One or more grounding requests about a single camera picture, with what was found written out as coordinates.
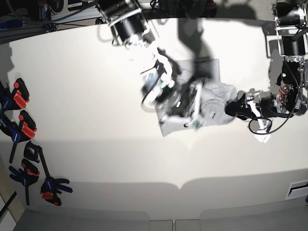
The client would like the top blue red bar clamp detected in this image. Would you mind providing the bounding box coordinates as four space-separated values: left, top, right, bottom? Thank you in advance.
0 78 29 118

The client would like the image right gripper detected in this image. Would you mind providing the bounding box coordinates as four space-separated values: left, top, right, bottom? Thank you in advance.
225 92 277 132

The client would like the long black bar clamp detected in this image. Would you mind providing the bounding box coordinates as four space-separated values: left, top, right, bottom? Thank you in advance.
24 141 73 206

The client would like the image wrist camera box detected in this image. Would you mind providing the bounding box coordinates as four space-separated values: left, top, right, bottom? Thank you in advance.
254 133 271 143
192 118 204 130

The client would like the grey T-shirt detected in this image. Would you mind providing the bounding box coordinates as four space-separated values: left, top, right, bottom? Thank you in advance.
155 58 237 136

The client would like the image left wrist camera box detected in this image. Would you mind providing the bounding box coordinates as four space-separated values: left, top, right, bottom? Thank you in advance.
192 118 204 130

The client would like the blue red bar clamp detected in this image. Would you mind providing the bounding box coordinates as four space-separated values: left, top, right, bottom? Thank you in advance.
0 78 29 118
0 110 37 164

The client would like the lower left blue bar clamp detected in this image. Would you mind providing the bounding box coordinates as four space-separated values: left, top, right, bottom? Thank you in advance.
9 158 40 205

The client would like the image left gripper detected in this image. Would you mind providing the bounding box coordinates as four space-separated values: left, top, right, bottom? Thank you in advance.
160 80 204 124

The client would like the black flat bar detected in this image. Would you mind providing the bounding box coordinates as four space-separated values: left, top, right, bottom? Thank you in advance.
0 192 17 217

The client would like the white label with black mark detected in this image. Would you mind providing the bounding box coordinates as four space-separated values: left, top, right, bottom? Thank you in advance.
285 180 308 200

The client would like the image right wrist camera box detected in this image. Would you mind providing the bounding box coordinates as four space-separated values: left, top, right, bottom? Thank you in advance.
254 133 271 143

